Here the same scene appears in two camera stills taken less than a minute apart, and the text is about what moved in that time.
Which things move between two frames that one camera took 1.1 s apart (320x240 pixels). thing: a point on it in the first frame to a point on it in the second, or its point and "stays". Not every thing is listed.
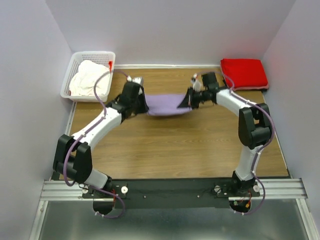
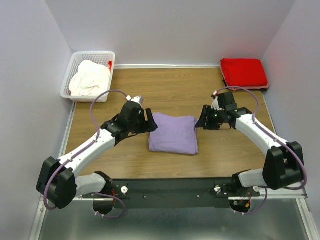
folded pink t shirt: [246, 88] stays
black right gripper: [188, 101] to [206, 111]
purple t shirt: [165, 104] to [174, 134]
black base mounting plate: [170, 193] stays
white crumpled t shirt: [82, 82] stays
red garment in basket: [110, 63] stays
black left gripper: [144, 108] to [150, 126]
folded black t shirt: [227, 87] stays
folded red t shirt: [243, 72] stays
